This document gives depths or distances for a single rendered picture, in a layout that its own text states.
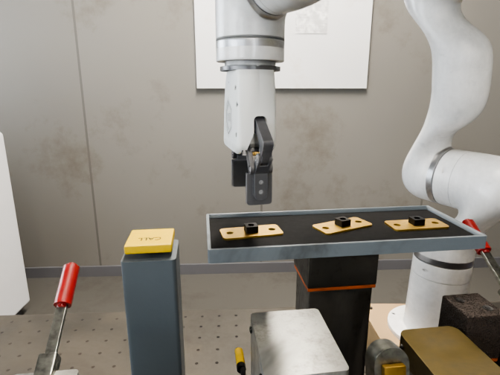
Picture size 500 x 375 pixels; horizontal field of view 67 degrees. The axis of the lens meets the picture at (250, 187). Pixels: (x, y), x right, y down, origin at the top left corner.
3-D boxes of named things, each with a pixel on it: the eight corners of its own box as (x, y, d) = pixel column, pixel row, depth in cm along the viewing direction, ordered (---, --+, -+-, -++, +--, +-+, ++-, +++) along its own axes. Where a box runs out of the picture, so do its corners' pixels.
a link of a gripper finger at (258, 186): (245, 150, 45) (245, 204, 47) (251, 154, 42) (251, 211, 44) (271, 149, 46) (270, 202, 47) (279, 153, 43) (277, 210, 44)
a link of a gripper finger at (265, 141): (247, 108, 47) (246, 152, 49) (263, 116, 40) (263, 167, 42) (256, 108, 47) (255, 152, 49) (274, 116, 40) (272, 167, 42)
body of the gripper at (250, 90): (213, 62, 51) (215, 145, 54) (228, 55, 41) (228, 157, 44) (267, 62, 52) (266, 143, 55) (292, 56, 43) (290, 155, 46)
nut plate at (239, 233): (223, 240, 50) (223, 232, 49) (219, 231, 53) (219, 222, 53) (284, 235, 52) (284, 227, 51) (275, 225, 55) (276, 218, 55)
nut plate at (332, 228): (327, 235, 52) (327, 227, 51) (310, 227, 55) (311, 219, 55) (373, 225, 55) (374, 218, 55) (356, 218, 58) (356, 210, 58)
